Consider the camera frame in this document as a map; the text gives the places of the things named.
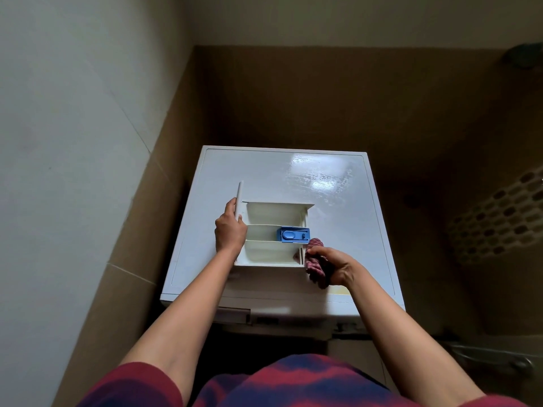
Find dark round basin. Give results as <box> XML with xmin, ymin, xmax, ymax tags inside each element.
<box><xmin>443</xmin><ymin>341</ymin><xmax>540</xmax><ymax>378</ymax></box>

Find person's left hand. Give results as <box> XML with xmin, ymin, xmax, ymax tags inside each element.
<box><xmin>214</xmin><ymin>197</ymin><xmax>248</xmax><ymax>256</ymax></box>

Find perforated plastic basket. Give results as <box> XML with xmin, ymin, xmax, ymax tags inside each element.
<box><xmin>447</xmin><ymin>164</ymin><xmax>543</xmax><ymax>267</ymax></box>

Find person's left forearm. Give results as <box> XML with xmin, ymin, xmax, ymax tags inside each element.
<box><xmin>120</xmin><ymin>248</ymin><xmax>238</xmax><ymax>404</ymax></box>

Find person's right forearm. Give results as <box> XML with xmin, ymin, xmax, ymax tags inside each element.
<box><xmin>346</xmin><ymin>269</ymin><xmax>485</xmax><ymax>407</ymax></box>

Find white washing machine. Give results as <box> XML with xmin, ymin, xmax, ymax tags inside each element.
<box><xmin>160</xmin><ymin>145</ymin><xmax>406</xmax><ymax>342</ymax></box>

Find red checkered cloth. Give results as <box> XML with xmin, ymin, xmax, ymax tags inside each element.
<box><xmin>303</xmin><ymin>237</ymin><xmax>334</xmax><ymax>291</ymax></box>

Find dark red shirt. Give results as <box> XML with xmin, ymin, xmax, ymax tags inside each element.
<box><xmin>78</xmin><ymin>353</ymin><xmax>529</xmax><ymax>407</ymax></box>

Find person's right hand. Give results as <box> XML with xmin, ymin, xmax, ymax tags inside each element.
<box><xmin>306</xmin><ymin>245</ymin><xmax>367</xmax><ymax>289</ymax></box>

